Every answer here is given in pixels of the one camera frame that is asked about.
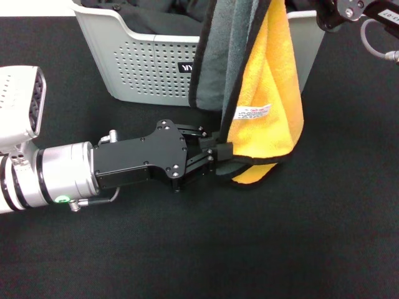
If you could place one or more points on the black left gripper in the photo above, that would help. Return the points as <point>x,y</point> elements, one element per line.
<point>137,159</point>

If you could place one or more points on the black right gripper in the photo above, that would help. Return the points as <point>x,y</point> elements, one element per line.
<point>343,9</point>

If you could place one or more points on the yellow grey towel black trim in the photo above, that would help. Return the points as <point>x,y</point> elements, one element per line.
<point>271,140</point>

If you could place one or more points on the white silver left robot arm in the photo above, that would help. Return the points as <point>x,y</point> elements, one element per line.
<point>62,171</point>

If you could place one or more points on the grey perforated plastic storage box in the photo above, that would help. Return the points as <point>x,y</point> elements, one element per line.
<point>140,71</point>

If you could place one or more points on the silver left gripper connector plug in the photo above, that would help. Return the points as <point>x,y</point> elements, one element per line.
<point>109,137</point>

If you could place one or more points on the black clothes pile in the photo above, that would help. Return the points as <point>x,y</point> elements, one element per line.
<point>156,18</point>

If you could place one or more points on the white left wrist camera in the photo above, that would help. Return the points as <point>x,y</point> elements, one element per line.
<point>18,99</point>

